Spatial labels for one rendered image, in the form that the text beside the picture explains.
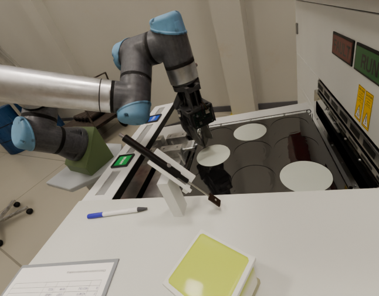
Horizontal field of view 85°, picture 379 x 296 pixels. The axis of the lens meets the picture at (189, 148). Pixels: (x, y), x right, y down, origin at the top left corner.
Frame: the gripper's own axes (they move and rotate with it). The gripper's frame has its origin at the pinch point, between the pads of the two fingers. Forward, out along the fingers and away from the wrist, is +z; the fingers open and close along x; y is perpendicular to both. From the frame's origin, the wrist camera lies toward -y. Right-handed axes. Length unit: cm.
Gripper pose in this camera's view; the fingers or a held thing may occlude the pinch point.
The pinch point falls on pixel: (202, 141)
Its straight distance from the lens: 66.1
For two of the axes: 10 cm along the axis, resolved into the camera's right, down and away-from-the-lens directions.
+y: 3.6, 4.1, -8.4
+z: 3.0, 8.0, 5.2
